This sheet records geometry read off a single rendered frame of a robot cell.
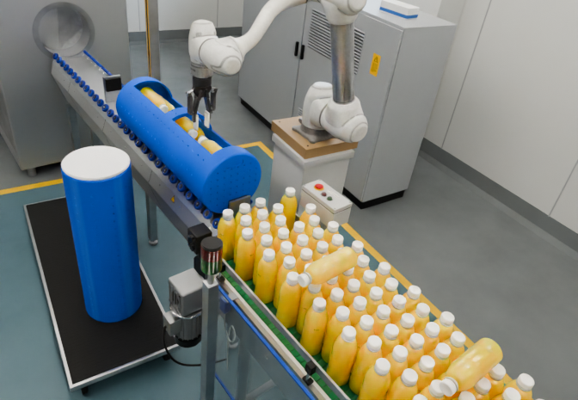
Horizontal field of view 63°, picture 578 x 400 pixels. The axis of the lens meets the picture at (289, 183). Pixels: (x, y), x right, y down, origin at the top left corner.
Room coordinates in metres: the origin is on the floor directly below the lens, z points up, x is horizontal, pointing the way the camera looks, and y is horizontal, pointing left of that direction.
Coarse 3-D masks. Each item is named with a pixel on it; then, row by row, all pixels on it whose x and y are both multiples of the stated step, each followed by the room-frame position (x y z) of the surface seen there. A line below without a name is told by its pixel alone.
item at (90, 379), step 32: (32, 224) 2.22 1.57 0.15; (64, 224) 2.26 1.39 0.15; (64, 256) 1.98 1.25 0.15; (64, 288) 1.74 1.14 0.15; (64, 320) 1.54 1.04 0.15; (128, 320) 1.59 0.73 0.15; (160, 320) 1.62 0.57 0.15; (64, 352) 1.36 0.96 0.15; (96, 352) 1.38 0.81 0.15; (128, 352) 1.41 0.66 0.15; (160, 352) 1.43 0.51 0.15
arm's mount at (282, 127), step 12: (276, 120) 2.30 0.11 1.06; (288, 120) 2.32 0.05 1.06; (276, 132) 2.25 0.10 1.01; (288, 132) 2.18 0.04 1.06; (288, 144) 2.15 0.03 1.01; (300, 144) 2.07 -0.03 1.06; (312, 144) 2.09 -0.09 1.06; (324, 144) 2.11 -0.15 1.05; (336, 144) 2.13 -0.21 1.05; (348, 144) 2.18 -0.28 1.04; (312, 156) 2.05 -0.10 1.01
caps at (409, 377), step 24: (336, 240) 1.29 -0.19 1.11; (288, 264) 1.14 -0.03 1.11; (360, 264) 1.20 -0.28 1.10; (384, 264) 1.20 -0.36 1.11; (312, 288) 1.05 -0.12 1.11; (336, 288) 1.06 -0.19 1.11; (336, 312) 0.97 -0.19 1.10; (384, 312) 0.99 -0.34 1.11; (456, 336) 0.93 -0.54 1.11; (384, 360) 0.82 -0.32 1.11; (432, 360) 0.84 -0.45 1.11; (408, 384) 0.77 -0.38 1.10; (432, 384) 0.76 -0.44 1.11; (480, 384) 0.78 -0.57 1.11; (528, 384) 0.80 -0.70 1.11
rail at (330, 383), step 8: (232, 272) 1.20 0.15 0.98; (240, 280) 1.17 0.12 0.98; (248, 288) 1.13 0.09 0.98; (256, 296) 1.10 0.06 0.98; (256, 304) 1.09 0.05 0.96; (264, 312) 1.06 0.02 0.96; (272, 320) 1.03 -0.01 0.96; (280, 328) 1.00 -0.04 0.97; (288, 336) 0.97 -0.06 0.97; (296, 344) 0.94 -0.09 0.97; (304, 352) 0.91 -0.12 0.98; (312, 360) 0.88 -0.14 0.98; (320, 368) 0.86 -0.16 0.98; (320, 376) 0.85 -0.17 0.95; (328, 376) 0.84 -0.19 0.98; (328, 384) 0.83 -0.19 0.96; (336, 392) 0.80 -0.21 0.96
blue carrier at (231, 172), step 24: (120, 96) 2.11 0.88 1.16; (144, 96) 2.03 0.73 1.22; (168, 96) 2.30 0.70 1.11; (144, 120) 1.90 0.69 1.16; (168, 120) 1.83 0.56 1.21; (144, 144) 1.92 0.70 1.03; (168, 144) 1.73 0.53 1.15; (192, 144) 1.67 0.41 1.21; (192, 168) 1.57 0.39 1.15; (216, 168) 1.53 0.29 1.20; (240, 168) 1.60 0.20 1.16; (192, 192) 1.58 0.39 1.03; (216, 192) 1.53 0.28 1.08; (240, 192) 1.61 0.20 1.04
